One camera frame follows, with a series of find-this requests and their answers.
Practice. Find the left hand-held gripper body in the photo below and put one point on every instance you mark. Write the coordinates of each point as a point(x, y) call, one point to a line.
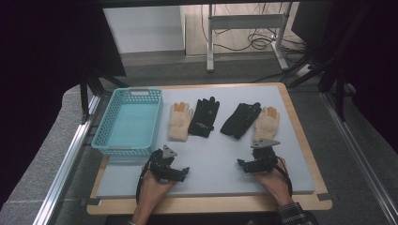
point(162, 165)

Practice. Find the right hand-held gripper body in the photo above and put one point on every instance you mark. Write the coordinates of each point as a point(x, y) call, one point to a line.
point(266, 159)

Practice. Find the beige glove orange fingertips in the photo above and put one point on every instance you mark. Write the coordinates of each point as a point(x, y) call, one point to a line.
point(266, 123)
point(180, 123)

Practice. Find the black glove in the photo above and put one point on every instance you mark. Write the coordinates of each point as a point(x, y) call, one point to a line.
point(203, 120)
point(241, 120)

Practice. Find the teal plastic basket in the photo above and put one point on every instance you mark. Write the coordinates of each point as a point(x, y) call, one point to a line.
point(131, 125)

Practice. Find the person's left hand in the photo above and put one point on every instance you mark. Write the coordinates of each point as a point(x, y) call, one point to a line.
point(151, 190)

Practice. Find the person's right hand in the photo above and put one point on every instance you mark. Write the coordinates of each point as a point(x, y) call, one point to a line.
point(278, 184)

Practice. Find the grey foam mat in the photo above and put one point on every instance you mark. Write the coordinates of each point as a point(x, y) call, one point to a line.
point(212, 175)

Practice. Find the white power strip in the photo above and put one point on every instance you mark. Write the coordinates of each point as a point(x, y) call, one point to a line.
point(304, 70)

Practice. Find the black tripod stand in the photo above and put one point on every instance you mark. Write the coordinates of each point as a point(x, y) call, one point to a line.
point(339, 93)
point(84, 93)

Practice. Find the white panel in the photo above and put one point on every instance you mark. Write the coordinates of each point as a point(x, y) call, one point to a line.
point(144, 29)

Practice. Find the dark curtain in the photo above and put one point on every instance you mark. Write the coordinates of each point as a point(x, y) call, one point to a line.
point(37, 62)
point(372, 62)

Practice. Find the aluminium rail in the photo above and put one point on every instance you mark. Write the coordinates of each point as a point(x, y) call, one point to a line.
point(359, 156)
point(62, 175)

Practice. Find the white metal desk frame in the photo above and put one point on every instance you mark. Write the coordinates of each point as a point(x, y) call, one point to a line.
point(247, 22)

